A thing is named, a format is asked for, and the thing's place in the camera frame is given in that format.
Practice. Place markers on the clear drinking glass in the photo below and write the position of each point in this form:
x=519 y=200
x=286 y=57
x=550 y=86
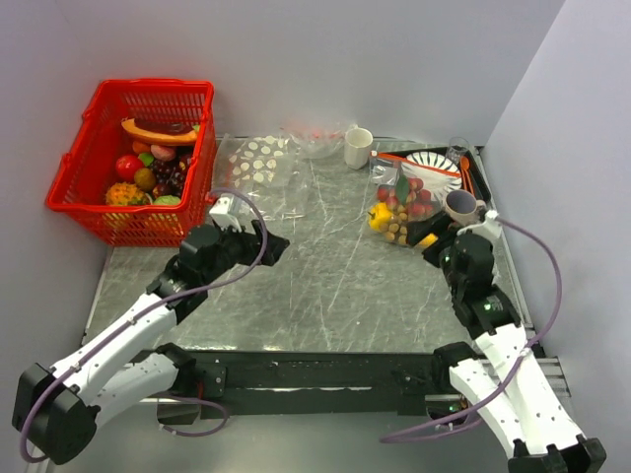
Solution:
x=457 y=148

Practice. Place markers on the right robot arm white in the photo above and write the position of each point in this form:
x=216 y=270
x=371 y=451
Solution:
x=499 y=376

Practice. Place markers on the pink peach toy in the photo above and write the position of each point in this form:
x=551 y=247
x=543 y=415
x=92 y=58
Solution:
x=163 y=153

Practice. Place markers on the orange mango toy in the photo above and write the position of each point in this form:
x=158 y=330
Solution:
x=428 y=240

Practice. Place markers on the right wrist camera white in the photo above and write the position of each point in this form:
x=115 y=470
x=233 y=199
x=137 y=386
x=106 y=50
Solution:
x=483 y=224

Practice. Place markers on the red apple toy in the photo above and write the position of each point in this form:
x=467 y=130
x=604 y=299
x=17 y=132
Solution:
x=126 y=166

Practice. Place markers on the brown longan bunch toy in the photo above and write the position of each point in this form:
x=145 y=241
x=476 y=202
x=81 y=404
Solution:
x=396 y=226

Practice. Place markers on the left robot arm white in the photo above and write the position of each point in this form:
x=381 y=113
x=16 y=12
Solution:
x=59 y=409

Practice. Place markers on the crumpled clear plastic bag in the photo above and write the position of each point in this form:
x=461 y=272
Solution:
x=316 y=141

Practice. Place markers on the spiky yellow fruit toy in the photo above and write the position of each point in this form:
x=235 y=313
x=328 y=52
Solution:
x=126 y=194

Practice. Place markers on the clear zip bag orange zipper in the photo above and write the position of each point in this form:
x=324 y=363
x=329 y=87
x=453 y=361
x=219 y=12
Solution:
x=411 y=187

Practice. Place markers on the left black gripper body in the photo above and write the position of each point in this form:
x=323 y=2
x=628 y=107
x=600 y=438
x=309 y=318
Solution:
x=234 y=247

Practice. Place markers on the cream ceramic mug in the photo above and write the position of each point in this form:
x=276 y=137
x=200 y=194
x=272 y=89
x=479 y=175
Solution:
x=358 y=144

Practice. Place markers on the black serving tray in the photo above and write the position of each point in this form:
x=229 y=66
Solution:
x=480 y=182

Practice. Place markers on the dark grape bunch toy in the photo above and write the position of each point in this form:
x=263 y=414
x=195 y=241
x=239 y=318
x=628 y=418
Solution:
x=170 y=177

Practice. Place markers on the red plastic basket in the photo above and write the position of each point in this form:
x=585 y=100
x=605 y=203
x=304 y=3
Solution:
x=87 y=171

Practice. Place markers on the red lychee bunch toy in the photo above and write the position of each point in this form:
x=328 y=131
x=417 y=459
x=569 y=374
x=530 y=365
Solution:
x=418 y=201

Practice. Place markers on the brown kiwi toy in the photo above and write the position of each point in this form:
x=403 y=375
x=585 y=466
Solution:
x=145 y=180

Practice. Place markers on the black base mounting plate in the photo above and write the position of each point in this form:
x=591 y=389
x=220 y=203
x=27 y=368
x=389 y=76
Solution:
x=293 y=383

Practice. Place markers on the green fruit toy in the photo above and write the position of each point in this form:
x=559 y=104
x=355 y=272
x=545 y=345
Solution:
x=167 y=200

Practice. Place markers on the orange plastic spoon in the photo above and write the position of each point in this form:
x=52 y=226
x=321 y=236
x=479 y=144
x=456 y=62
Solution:
x=466 y=178

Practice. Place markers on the green leaf toy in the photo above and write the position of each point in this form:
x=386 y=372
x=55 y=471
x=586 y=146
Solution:
x=146 y=159

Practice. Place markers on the yellow bell pepper toy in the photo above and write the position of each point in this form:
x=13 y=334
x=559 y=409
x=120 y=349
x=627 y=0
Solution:
x=379 y=217

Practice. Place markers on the polka dot zip bag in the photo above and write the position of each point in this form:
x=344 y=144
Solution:
x=243 y=163

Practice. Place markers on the beige mug purple inside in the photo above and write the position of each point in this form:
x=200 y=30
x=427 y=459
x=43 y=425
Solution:
x=463 y=207

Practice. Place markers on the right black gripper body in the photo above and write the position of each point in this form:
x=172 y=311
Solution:
x=452 y=276

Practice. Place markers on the striped white plate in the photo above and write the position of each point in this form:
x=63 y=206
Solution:
x=439 y=175

